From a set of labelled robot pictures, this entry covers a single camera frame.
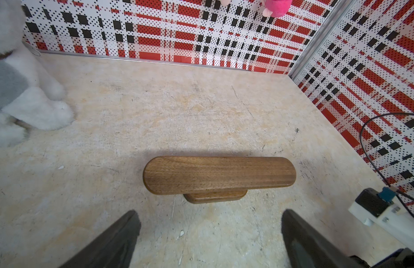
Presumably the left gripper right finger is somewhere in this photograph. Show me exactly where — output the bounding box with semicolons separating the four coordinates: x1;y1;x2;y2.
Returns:
281;209;361;268

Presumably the wooden watch stand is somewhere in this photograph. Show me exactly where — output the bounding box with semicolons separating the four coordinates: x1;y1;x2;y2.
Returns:
143;156;296;204

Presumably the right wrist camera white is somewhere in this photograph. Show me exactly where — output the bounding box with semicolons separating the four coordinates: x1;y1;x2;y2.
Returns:
349;187;414;252

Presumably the grey white plush dog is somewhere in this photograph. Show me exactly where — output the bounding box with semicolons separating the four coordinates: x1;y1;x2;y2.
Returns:
0;1;75;147

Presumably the right camera black cable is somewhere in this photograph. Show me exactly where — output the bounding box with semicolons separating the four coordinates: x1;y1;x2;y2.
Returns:
359;112;414;222

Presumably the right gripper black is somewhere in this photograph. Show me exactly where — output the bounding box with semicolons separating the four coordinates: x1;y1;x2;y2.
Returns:
349;247;414;268

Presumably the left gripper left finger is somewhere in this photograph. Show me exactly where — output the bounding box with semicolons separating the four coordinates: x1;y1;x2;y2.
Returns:
61;210;142;268

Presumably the hanging doll pink shirt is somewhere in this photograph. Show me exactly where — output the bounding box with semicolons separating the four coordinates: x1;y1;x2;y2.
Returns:
262;0;292;18

